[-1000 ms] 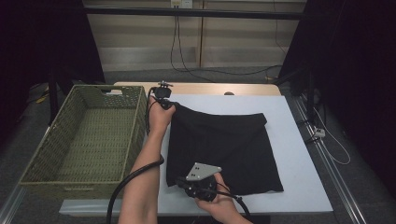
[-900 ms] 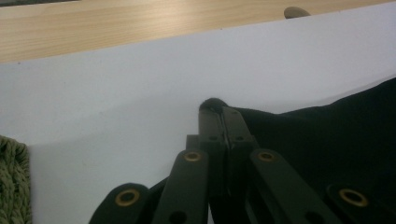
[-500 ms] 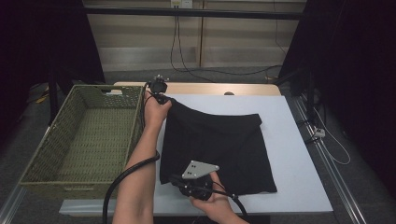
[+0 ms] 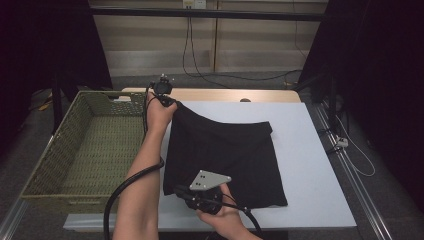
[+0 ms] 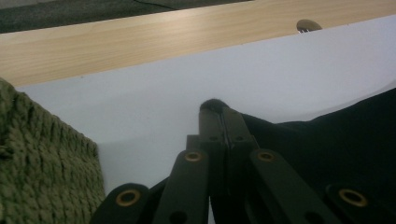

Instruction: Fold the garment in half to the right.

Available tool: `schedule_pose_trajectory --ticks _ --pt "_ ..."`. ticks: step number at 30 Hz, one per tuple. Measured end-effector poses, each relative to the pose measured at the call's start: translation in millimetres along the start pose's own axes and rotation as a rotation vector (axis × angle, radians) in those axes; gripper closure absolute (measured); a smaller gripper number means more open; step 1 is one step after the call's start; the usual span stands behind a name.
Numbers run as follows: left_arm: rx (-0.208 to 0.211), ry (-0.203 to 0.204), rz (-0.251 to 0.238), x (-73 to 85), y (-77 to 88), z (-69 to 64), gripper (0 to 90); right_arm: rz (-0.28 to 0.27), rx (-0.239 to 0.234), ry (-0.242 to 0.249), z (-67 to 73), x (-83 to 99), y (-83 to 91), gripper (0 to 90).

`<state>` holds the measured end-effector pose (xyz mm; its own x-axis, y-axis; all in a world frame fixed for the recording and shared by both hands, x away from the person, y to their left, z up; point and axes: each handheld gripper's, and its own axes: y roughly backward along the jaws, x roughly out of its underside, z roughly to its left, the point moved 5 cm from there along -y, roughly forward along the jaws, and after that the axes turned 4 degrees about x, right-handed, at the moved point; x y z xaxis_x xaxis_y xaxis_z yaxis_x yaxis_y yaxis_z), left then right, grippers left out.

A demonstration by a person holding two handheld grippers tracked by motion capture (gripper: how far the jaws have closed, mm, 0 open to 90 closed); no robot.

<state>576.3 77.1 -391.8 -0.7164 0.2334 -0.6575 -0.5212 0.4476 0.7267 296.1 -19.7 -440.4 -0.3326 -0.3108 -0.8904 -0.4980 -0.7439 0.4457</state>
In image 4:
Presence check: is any black power cable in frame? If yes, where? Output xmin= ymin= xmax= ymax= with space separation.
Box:
xmin=182 ymin=8 xmax=231 ymax=89
xmin=189 ymin=8 xmax=303 ymax=82

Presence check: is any thin black cable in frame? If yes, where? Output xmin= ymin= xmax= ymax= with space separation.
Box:
xmin=292 ymin=0 xmax=309 ymax=62

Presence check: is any black curtain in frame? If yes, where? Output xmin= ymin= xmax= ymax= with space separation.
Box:
xmin=297 ymin=0 xmax=424 ymax=214
xmin=0 ymin=0 xmax=113 ymax=158

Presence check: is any person's right hand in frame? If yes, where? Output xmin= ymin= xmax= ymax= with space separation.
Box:
xmin=195 ymin=183 xmax=258 ymax=240

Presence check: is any black tank top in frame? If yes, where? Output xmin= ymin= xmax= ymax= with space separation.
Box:
xmin=162 ymin=101 xmax=289 ymax=210

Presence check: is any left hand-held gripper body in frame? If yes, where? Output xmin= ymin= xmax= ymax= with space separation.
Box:
xmin=149 ymin=73 xmax=175 ymax=98

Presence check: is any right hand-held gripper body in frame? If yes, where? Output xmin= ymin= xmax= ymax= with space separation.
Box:
xmin=183 ymin=169 xmax=233 ymax=215

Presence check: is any black metal stand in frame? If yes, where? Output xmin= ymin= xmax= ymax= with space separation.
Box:
xmin=50 ymin=71 xmax=65 ymax=135
xmin=326 ymin=74 xmax=338 ymax=133

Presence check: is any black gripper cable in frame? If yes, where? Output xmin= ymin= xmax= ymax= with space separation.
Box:
xmin=221 ymin=193 xmax=264 ymax=240
xmin=103 ymin=84 xmax=166 ymax=240

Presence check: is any white wall socket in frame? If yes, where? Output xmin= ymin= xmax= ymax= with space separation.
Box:
xmin=182 ymin=0 xmax=208 ymax=10

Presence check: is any white cable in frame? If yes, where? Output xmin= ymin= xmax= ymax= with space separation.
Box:
xmin=334 ymin=114 xmax=377 ymax=178

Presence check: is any green woven basket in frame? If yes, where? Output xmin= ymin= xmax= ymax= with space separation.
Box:
xmin=19 ymin=90 xmax=161 ymax=214

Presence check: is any aluminium rail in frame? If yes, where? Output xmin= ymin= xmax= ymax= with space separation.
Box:
xmin=0 ymin=198 xmax=29 ymax=240
xmin=314 ymin=103 xmax=391 ymax=240

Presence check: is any person's left hand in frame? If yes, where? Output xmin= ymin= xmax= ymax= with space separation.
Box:
xmin=145 ymin=91 xmax=179 ymax=134

